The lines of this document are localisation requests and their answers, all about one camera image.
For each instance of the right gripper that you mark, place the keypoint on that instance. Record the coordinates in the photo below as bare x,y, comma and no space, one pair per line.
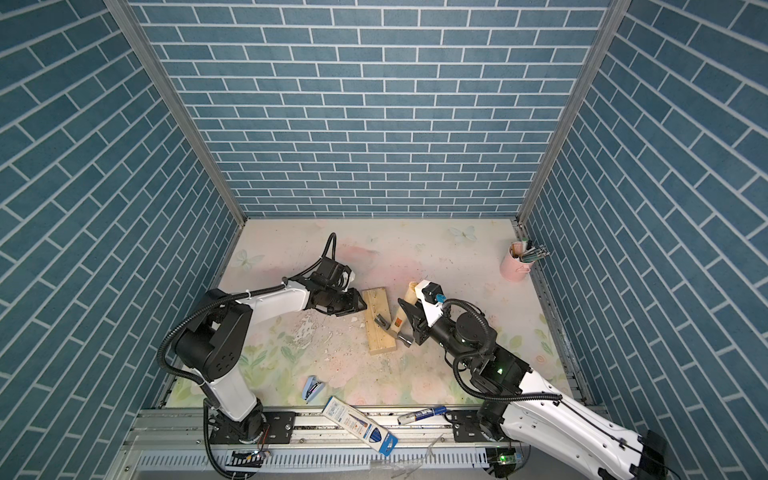
421,329

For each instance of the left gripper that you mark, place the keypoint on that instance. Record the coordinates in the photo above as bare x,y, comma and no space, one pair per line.
353,304

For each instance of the wooden claw hammer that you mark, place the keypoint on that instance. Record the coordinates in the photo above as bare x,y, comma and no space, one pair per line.
395,328

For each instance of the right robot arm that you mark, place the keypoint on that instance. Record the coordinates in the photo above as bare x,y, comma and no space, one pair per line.
519,404

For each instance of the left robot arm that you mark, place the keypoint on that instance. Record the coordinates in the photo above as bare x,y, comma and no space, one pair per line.
206,346

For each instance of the blue stapler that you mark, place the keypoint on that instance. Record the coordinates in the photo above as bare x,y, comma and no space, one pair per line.
312,388

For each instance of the blue white marker pen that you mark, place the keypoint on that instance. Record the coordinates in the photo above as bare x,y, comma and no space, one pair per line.
422,414

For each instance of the pink cup with tools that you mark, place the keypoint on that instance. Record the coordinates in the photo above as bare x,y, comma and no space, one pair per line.
520,258

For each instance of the white blue toothpaste box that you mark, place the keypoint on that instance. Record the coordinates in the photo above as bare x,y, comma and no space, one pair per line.
359,425

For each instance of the clear plastic wrapper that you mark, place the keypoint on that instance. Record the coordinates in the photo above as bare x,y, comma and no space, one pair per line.
404,465

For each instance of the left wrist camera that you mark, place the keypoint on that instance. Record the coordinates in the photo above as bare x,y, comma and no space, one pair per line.
347,276

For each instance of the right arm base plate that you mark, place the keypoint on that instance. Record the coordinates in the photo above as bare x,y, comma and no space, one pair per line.
468,426

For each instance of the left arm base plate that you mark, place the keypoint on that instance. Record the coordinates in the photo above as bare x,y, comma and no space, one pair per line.
260,427

